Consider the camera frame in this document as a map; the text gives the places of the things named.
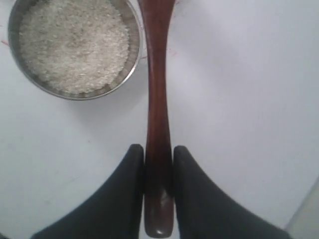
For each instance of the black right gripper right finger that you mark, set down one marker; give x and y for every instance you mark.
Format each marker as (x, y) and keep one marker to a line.
(204, 211)

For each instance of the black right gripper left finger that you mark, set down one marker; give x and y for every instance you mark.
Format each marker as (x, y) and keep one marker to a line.
(113, 211)

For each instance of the brown wooden spoon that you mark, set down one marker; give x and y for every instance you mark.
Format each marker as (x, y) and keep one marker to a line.
(158, 199)

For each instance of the steel bowl of rice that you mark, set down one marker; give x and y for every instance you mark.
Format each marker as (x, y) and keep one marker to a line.
(75, 49)

